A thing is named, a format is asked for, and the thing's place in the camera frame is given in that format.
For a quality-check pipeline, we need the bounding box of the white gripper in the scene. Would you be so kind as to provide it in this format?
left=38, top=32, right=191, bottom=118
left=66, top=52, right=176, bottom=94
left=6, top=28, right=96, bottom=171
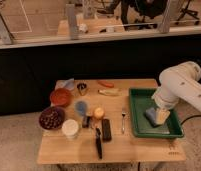
left=152, top=87, right=179, bottom=124

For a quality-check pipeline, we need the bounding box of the blue sponge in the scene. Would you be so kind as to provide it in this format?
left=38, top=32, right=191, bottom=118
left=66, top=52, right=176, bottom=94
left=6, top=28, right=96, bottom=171
left=145, top=107, right=157, bottom=127

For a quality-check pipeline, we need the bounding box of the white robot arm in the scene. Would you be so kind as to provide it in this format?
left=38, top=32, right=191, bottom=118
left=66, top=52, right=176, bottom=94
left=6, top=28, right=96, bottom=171
left=152, top=61, right=201, bottom=112

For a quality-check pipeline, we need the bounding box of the metal measuring cup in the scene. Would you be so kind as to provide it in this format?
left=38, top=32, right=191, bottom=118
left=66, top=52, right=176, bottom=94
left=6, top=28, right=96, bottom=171
left=77, top=82, right=88, bottom=96

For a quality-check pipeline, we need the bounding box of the white cup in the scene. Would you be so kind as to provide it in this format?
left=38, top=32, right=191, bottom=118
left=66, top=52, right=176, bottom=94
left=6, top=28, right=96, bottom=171
left=62, top=119, right=79, bottom=139

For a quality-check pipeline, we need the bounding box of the green plastic tray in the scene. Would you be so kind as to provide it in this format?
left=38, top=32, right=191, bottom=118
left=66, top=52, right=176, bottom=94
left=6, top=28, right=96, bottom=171
left=129, top=88, right=184, bottom=139

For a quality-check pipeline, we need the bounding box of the silver fork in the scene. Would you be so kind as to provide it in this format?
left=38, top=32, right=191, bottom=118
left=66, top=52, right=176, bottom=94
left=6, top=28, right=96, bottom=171
left=121, top=108, right=127, bottom=134

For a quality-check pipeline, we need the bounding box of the black rectangular block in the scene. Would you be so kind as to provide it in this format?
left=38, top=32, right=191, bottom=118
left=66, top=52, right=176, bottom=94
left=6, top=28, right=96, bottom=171
left=102, top=119, right=112, bottom=141

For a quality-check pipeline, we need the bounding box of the orange carrot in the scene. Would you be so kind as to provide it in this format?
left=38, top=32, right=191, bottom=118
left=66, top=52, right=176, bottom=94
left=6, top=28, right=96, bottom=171
left=97, top=80, right=114, bottom=88

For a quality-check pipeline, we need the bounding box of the orange round fruit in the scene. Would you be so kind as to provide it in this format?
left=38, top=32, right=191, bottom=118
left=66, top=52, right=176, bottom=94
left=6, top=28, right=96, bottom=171
left=93, top=107, right=105, bottom=119

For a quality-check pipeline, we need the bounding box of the small dark box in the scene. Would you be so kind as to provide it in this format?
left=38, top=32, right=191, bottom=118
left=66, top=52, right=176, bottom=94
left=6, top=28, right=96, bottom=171
left=82, top=116, right=91, bottom=128

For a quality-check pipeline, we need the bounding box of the light blue cloth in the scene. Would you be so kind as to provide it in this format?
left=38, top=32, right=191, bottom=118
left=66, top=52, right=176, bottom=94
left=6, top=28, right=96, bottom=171
left=56, top=78, right=74, bottom=91

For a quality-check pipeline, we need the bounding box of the red bowl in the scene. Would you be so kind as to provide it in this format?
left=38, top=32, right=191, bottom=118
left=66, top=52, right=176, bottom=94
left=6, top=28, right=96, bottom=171
left=50, top=88, right=71, bottom=106

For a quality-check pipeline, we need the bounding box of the black office chair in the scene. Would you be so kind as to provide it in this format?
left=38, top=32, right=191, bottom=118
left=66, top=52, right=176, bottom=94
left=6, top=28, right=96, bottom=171
left=121, top=0, right=168, bottom=30

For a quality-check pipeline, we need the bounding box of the dark bowl with beans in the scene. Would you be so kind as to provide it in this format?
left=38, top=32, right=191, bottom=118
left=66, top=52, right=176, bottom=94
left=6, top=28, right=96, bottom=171
left=39, top=106, right=65, bottom=130

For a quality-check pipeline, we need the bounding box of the wooden background table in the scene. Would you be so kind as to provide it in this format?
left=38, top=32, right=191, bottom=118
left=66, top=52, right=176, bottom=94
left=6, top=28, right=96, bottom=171
left=57, top=18, right=124, bottom=36

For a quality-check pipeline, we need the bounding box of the black cable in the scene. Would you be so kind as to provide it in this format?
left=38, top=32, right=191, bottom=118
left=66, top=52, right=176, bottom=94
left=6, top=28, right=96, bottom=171
left=180, top=114, right=201, bottom=126

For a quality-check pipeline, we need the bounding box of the black handled knife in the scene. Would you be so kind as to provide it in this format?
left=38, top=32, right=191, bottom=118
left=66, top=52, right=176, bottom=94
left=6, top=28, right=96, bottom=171
left=95, top=128, right=102, bottom=159

